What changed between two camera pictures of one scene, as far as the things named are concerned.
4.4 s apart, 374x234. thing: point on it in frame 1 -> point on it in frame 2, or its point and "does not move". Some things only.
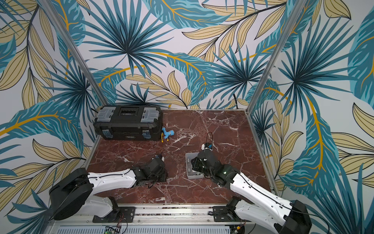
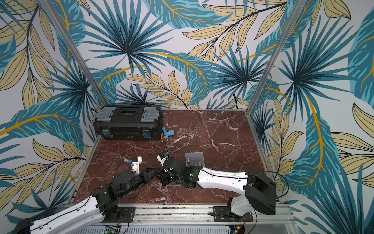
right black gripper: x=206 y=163 -> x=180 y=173
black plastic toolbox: x=129 y=123 does not move
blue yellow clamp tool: x=166 y=134 does not move
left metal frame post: x=49 y=8 does not move
